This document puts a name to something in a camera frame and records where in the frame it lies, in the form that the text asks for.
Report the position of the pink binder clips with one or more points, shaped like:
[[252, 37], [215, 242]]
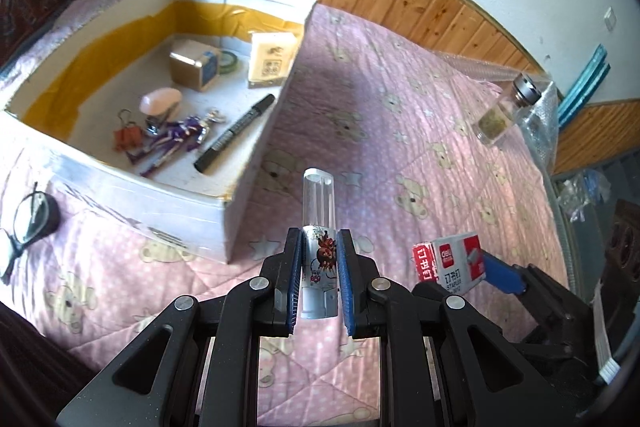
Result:
[[128, 136]]

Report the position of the purple pen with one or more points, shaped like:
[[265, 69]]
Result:
[[167, 150]]

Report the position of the white cardboard box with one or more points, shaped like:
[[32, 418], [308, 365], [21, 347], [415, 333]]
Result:
[[68, 105]]

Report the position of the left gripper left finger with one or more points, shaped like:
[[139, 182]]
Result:
[[196, 363]]

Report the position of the white wall socket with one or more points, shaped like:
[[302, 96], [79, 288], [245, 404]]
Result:
[[610, 19]]

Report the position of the red staples box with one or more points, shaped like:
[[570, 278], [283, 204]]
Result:
[[454, 262]]

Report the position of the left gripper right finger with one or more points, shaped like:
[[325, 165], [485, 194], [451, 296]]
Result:
[[442, 362]]

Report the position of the black round case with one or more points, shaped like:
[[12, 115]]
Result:
[[36, 216]]

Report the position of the green tape roll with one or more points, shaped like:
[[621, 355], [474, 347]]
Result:
[[227, 62]]

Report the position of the black eyeglasses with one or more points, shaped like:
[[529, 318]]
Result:
[[11, 249]]

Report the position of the clear plastic bag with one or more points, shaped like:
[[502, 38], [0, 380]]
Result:
[[540, 125]]

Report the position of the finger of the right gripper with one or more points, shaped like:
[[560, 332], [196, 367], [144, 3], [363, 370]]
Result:
[[502, 276]]

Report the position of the teal plastic strips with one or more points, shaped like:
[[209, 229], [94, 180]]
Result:
[[585, 86]]

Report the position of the glass tea bottle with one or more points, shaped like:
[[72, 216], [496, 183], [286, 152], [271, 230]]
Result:
[[512, 104]]

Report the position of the black marker pen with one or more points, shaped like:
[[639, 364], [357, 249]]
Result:
[[223, 142]]

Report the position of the clear printed lighter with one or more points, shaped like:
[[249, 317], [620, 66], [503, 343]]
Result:
[[318, 288]]

